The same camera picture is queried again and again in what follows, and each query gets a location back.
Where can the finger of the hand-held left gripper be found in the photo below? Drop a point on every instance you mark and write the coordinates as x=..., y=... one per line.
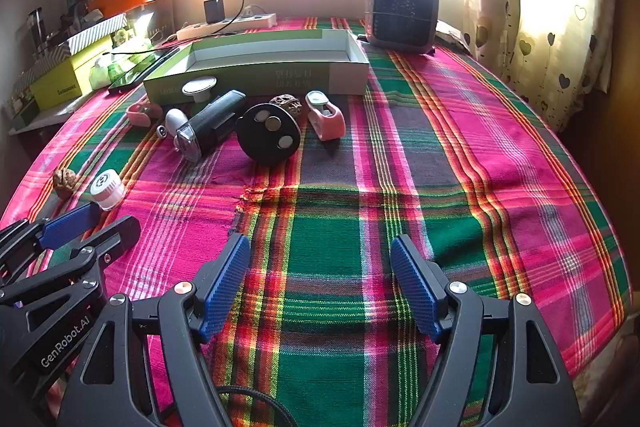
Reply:
x=67, y=224
x=117, y=232

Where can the flat paper packet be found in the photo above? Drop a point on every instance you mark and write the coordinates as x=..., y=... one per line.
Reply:
x=450, y=34

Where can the green white cardboard box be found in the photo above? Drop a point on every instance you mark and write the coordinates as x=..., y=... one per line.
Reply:
x=250, y=72

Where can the white round disc green base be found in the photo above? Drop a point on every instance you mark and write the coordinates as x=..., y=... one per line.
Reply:
x=199, y=86

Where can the black disc three silver buttons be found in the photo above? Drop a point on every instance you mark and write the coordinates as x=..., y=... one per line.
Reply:
x=267, y=134

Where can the pink green plaid tablecloth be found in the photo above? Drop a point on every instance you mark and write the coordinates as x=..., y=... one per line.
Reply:
x=500, y=182

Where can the steel thermos cup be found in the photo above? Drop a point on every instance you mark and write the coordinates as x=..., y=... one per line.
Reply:
x=36, y=32

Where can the black bike light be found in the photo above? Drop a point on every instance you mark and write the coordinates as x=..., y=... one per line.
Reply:
x=212, y=122

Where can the small green printed box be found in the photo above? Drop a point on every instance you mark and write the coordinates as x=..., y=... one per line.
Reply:
x=125, y=39

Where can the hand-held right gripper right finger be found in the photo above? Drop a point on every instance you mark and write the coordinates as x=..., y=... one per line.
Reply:
x=415, y=292

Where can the brown walnut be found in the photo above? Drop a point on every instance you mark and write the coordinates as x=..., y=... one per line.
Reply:
x=66, y=183
x=287, y=103

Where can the grey white striped box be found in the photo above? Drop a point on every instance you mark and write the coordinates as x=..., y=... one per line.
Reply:
x=85, y=37

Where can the grey portable air cooler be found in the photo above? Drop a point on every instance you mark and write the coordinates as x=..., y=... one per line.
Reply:
x=402, y=12

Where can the black charger adapter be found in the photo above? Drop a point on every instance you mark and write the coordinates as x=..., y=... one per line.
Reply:
x=214, y=11

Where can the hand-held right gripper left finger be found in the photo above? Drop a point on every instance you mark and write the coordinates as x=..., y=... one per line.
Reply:
x=227, y=287

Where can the black phone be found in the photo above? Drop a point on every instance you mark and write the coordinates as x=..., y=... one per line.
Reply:
x=150, y=67

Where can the white side table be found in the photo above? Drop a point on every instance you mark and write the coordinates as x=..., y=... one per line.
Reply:
x=45, y=119

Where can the heart print curtain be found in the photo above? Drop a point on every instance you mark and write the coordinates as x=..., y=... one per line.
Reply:
x=550, y=7

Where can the green wet wipes pack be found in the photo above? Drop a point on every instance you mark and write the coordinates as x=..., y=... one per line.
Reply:
x=100, y=74

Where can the pink clip grey oval top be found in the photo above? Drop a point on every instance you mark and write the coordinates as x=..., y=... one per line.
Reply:
x=327, y=122

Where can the white power strip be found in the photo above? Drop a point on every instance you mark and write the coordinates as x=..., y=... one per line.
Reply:
x=250, y=23

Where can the white egg-shaped gadget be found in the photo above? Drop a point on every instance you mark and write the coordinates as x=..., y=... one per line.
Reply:
x=175, y=122

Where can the yellow-green box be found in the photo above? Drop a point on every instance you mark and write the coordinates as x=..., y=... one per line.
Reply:
x=65, y=82

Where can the white plug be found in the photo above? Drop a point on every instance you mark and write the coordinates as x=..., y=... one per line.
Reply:
x=252, y=11

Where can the white round cap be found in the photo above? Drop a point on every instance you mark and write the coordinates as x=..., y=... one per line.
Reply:
x=107, y=189

